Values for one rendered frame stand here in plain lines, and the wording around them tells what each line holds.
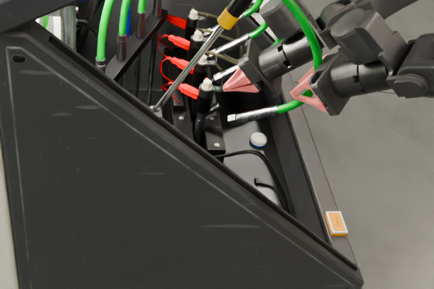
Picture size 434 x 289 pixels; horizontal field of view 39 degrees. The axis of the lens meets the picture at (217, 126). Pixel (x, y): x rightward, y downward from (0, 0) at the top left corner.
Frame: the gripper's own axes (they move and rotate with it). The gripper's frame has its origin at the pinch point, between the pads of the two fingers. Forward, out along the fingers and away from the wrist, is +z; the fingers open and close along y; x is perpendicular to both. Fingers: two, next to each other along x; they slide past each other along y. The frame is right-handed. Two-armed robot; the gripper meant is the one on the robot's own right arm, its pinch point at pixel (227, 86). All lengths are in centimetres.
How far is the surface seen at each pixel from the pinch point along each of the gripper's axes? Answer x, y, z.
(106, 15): 6.8, 26.7, 3.9
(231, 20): 33.3, 26.2, -26.3
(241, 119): 10.5, -1.2, -4.0
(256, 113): 10.5, -1.5, -7.2
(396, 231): -68, -133, 28
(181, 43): -14.8, 6.0, 10.0
